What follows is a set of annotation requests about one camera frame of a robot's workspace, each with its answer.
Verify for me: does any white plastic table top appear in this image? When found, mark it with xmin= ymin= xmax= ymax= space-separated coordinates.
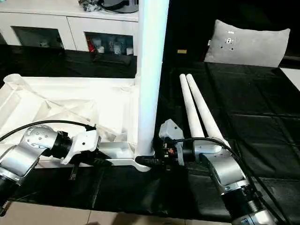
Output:
xmin=0 ymin=74 xmax=154 ymax=173

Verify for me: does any white plastic table leg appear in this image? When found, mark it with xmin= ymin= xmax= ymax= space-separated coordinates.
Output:
xmin=180 ymin=74 xmax=206 ymax=139
xmin=186 ymin=74 xmax=231 ymax=147
xmin=135 ymin=0 xmax=170 ymax=158

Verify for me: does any black work mat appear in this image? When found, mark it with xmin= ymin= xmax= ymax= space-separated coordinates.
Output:
xmin=0 ymin=45 xmax=300 ymax=223

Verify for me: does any grey cushion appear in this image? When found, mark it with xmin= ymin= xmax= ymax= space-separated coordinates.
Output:
xmin=204 ymin=19 xmax=291 ymax=68

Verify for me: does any white cabinet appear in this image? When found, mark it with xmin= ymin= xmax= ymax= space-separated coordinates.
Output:
xmin=0 ymin=0 xmax=140 ymax=53

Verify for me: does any white flat sheet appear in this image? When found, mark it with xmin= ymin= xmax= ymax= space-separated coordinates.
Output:
xmin=280 ymin=67 xmax=300 ymax=90

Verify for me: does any dark grey bag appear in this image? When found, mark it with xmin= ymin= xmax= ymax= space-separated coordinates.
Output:
xmin=80 ymin=0 xmax=140 ymax=14

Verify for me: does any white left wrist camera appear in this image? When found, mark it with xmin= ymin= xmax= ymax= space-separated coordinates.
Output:
xmin=61 ymin=129 xmax=101 ymax=166

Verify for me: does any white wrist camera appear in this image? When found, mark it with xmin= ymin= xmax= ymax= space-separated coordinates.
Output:
xmin=158 ymin=119 xmax=185 ymax=142
xmin=61 ymin=129 xmax=101 ymax=166

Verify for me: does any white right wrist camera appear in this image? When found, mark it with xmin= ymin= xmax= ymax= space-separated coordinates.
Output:
xmin=158 ymin=119 xmax=185 ymax=142

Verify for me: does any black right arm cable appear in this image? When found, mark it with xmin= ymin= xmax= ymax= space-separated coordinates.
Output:
xmin=172 ymin=137 xmax=292 ymax=225

